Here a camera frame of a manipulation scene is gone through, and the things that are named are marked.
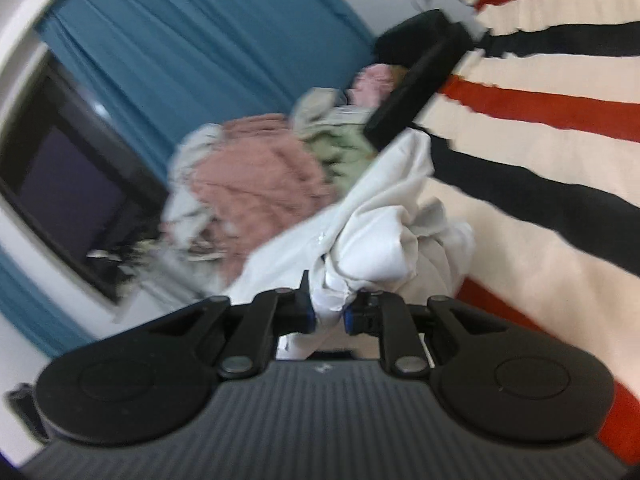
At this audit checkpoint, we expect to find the grey white clothes pile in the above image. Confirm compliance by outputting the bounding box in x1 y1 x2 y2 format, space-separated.
160 122 227 261

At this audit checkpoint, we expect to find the green garment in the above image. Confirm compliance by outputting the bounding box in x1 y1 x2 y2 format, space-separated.
290 88 378 196

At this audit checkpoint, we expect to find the blue curtain right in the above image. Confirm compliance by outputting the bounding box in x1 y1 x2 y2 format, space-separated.
37 0 373 178

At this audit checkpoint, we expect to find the small pink garment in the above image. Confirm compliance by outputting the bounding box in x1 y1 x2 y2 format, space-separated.
347 64 397 108

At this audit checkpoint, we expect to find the blue curtain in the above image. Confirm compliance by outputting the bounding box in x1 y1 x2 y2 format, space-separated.
37 0 373 178
0 250 96 358

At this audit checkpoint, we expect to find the blue curtain left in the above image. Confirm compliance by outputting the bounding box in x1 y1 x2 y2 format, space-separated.
0 250 96 358

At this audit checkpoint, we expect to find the dark window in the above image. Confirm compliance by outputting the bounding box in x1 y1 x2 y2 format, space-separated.
1 56 168 304

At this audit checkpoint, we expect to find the white shirt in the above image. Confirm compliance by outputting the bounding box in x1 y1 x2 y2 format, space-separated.
225 129 475 360

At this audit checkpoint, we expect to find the pink fluffy blanket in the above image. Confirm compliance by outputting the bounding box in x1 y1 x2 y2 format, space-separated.
191 114 337 284

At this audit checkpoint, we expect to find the striped red black cream blanket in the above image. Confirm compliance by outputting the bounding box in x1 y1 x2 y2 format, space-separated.
419 0 639 464

